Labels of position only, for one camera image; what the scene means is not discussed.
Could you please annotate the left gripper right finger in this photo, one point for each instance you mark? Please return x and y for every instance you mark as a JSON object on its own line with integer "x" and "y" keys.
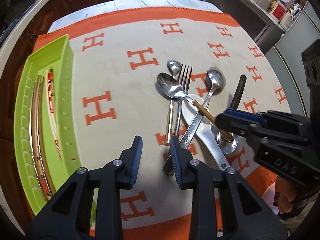
{"x": 244, "y": 213}

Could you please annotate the wooden handled steel spoon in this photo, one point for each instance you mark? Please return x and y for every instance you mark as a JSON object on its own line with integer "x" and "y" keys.
{"x": 202, "y": 110}

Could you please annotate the steel fork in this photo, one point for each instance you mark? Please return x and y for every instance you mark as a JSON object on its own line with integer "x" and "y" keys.
{"x": 174, "y": 90}

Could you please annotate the brown wooden chopstick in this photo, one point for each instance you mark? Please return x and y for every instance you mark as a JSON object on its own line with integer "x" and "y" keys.
{"x": 48, "y": 185}

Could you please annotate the large steel spoon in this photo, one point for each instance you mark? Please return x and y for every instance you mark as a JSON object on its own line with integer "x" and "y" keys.
{"x": 200, "y": 114}

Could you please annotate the orange beige H-pattern cloth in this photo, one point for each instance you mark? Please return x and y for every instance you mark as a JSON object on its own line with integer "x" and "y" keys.
{"x": 117, "y": 57}

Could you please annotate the white ceramic spoon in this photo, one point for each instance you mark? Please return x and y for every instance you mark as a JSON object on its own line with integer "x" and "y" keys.
{"x": 204, "y": 146}

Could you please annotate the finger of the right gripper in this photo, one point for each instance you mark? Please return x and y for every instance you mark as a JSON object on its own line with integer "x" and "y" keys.
{"x": 233, "y": 124}
{"x": 244, "y": 115}

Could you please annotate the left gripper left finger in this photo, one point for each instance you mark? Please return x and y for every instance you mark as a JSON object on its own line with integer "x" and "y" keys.
{"x": 87, "y": 205}

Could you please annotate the steel metal chopstick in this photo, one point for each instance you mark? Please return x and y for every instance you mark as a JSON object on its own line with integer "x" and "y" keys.
{"x": 33, "y": 133}

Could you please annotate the person right hand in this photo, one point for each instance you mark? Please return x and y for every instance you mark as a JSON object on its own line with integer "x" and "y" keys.
{"x": 287, "y": 194}

